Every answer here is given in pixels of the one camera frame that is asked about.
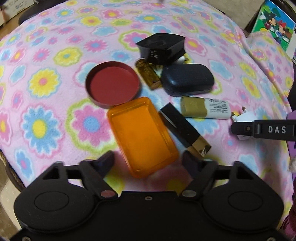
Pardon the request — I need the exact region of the amber glass bottle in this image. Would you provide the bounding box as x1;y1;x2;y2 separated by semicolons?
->
135;58;161;90

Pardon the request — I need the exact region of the white power adapter plug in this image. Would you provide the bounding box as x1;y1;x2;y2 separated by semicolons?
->
230;106;256;141

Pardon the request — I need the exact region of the black square box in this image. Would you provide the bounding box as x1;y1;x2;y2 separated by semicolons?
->
136;33;186;66

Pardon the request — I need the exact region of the black and gold lipstick box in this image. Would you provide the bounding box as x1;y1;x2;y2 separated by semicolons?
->
159;103;211;159

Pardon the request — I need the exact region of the pink floral fleece blanket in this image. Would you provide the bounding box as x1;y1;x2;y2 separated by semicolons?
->
1;1;294;192

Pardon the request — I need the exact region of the Mickey Mouse picture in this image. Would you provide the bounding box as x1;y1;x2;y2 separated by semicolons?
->
251;1;295;58

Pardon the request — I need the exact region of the gold and white tube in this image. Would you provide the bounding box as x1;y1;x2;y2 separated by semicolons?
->
180;96;231;120

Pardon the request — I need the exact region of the orange plastic tray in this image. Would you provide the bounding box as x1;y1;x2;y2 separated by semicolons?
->
107;97;179;178

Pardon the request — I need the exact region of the cardboard box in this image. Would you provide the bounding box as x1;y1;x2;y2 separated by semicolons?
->
1;0;35;26

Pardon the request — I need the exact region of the dark blue glasses case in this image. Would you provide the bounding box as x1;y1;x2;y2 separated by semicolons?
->
161;64;215;97

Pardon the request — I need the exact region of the round red tin lid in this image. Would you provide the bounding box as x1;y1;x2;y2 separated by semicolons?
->
85;61;141;109

